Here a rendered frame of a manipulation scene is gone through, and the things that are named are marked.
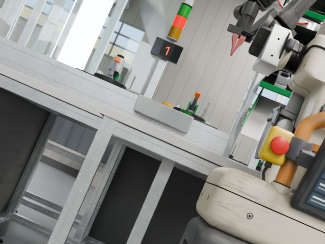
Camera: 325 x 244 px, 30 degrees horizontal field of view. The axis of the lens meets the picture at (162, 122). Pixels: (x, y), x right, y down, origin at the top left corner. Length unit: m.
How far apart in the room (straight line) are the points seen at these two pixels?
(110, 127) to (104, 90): 0.40
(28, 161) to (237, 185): 2.47
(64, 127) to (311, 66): 2.90
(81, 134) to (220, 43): 6.57
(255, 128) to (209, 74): 8.14
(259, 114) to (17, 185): 1.66
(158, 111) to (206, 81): 8.33
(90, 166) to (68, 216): 0.16
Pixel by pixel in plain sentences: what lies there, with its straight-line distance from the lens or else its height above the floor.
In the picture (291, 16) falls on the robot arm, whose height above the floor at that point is 1.31.
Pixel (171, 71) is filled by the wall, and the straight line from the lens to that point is 10.42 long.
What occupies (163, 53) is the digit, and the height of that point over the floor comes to 1.19.
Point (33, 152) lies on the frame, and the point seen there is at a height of 0.54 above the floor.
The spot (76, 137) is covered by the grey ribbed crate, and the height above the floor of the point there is 0.71.
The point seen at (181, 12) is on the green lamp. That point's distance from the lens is 2.55.
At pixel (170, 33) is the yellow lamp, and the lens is 2.53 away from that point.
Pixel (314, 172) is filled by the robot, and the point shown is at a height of 0.86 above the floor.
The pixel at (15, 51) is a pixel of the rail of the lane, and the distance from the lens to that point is 2.30.
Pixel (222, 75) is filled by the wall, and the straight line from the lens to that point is 10.49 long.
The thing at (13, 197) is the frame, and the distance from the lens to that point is 3.58.
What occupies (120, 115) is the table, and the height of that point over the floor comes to 0.85.
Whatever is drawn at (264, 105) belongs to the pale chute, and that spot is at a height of 1.15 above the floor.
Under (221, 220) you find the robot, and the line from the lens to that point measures 1.19.
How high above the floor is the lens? 0.76
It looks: 4 degrees up
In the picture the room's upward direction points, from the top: 24 degrees clockwise
